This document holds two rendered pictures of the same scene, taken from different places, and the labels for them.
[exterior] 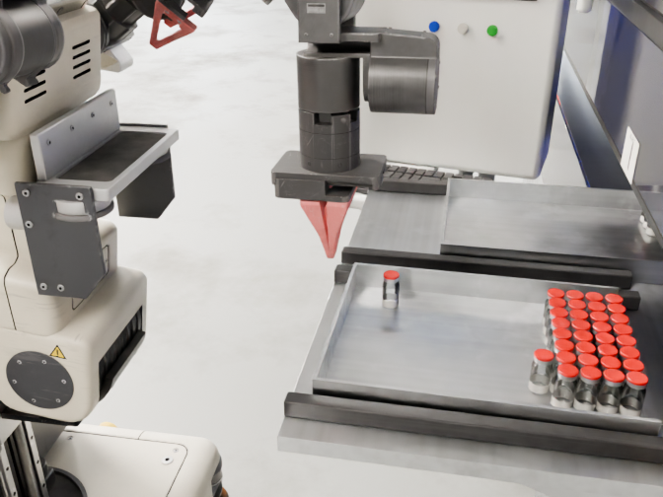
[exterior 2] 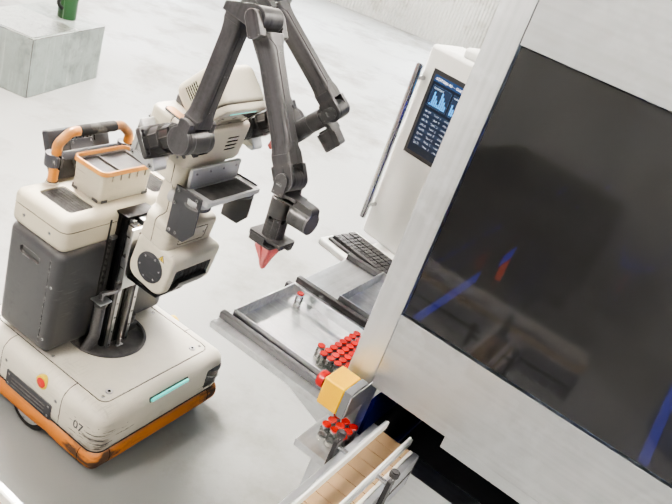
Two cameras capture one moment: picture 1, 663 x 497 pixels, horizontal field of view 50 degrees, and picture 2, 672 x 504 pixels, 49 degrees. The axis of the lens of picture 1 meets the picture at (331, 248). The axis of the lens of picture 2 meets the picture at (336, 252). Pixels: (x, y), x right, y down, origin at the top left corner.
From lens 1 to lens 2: 1.23 m
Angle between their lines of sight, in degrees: 13
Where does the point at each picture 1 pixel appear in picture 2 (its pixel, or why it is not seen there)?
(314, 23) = (276, 188)
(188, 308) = (266, 286)
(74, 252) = (185, 221)
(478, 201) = not seen: hidden behind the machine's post
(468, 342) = (310, 333)
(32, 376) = (147, 263)
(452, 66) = not seen: hidden behind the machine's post
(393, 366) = (272, 324)
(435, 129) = not seen: hidden behind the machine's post
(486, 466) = (270, 366)
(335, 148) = (271, 230)
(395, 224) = (338, 279)
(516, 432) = (288, 360)
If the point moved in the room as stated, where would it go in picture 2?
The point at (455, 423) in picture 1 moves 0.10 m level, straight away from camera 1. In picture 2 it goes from (270, 347) to (295, 335)
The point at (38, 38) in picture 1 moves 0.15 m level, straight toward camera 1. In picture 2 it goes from (202, 145) to (190, 166)
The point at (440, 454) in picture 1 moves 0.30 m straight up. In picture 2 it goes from (258, 354) to (293, 253)
